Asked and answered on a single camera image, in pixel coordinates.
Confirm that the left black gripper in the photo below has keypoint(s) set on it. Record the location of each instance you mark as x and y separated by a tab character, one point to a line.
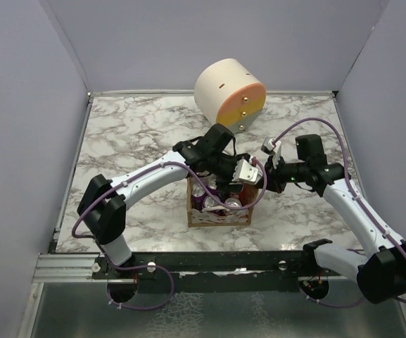
224	184

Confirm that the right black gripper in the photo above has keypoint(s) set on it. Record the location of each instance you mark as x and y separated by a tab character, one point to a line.
272	176

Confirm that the red soda can front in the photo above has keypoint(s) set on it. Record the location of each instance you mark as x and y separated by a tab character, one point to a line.
248	194

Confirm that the red soda can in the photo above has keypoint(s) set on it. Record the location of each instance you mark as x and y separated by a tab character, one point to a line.
248	194
233	203

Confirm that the purple soda can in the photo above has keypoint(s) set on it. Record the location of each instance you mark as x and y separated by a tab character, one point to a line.
211	204
198	196

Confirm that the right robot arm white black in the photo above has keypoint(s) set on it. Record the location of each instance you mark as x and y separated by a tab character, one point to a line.
380	272

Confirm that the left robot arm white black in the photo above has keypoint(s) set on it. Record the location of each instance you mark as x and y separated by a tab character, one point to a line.
105	202

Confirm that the round pastel drawer cabinet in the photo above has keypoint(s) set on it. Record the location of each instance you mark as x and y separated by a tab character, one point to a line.
229	94

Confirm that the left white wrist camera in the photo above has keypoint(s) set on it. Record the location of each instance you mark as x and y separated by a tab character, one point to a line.
246	173

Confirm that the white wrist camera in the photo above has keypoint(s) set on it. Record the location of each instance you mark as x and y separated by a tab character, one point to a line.
246	173
273	149

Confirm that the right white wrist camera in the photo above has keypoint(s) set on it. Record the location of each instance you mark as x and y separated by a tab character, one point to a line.
273	149

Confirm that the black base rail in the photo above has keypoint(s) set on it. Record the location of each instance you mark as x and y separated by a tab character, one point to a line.
211	271

